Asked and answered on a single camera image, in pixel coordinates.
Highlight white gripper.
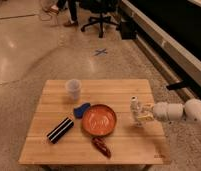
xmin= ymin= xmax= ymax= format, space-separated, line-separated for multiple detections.
xmin=138 ymin=102 xmax=168 ymax=122

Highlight white plastic bottle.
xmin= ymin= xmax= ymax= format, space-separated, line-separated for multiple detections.
xmin=130 ymin=96 xmax=142 ymax=127

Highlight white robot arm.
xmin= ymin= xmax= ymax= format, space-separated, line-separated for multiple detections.
xmin=137 ymin=98 xmax=201 ymax=127

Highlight wooden table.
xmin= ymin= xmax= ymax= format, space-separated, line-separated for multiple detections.
xmin=19 ymin=79 xmax=170 ymax=165

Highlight orange round bowl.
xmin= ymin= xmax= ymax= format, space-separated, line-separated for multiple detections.
xmin=82 ymin=104 xmax=117 ymax=136

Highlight dark red chili pepper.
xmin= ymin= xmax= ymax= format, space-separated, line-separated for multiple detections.
xmin=92 ymin=137 xmax=111 ymax=158

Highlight blue sponge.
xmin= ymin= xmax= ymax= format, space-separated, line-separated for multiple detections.
xmin=73 ymin=103 xmax=91 ymax=118

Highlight clear plastic cup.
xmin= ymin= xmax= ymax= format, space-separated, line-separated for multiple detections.
xmin=65 ymin=79 xmax=81 ymax=100

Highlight black box on floor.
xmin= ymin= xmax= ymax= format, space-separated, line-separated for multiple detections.
xmin=119 ymin=22 xmax=137 ymax=40

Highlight black white striped box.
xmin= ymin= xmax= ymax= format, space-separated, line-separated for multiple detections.
xmin=47 ymin=118 xmax=74 ymax=144

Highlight black office chair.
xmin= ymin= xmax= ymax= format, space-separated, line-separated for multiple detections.
xmin=79 ymin=0 xmax=119 ymax=38

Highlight person's legs and shoes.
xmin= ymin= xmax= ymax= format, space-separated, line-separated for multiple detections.
xmin=44 ymin=0 xmax=78 ymax=27

